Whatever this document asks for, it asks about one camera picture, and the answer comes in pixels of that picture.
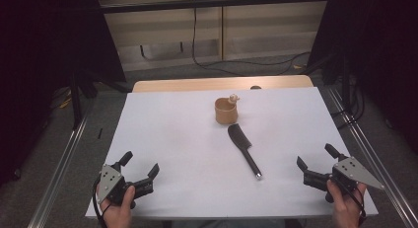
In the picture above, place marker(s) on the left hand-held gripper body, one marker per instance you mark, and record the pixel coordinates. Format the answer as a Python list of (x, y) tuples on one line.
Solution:
[(110, 182)]

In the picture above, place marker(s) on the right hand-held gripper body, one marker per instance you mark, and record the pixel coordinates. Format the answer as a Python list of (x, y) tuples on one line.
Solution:
[(351, 172)]

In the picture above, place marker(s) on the tan cup with figure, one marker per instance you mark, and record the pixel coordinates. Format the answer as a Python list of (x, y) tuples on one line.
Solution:
[(226, 116)]

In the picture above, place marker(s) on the person's left hand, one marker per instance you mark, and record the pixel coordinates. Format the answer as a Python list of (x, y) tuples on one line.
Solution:
[(118, 214)]

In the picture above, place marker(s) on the person's right hand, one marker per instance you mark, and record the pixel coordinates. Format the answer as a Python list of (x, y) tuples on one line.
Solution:
[(345, 210)]

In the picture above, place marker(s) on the small black floor item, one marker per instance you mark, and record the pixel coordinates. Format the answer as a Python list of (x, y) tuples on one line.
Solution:
[(100, 133)]

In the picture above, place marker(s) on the white board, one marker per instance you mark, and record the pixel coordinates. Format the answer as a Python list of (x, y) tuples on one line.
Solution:
[(184, 149)]

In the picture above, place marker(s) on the black metal stand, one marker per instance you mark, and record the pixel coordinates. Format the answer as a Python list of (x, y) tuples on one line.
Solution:
[(75, 103)]

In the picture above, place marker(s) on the yellow floor item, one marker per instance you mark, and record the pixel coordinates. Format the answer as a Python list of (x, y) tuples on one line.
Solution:
[(65, 103)]

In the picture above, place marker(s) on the wooden table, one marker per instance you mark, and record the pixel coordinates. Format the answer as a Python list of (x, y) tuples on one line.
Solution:
[(197, 84)]

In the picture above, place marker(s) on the black curtain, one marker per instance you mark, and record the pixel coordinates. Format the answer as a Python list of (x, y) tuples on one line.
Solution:
[(387, 40), (33, 57)]

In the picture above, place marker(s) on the black horizontal bar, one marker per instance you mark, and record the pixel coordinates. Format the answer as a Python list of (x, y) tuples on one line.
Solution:
[(197, 4)]

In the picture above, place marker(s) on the aluminium rail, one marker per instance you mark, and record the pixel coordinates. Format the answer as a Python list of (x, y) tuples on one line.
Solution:
[(55, 182), (378, 162)]

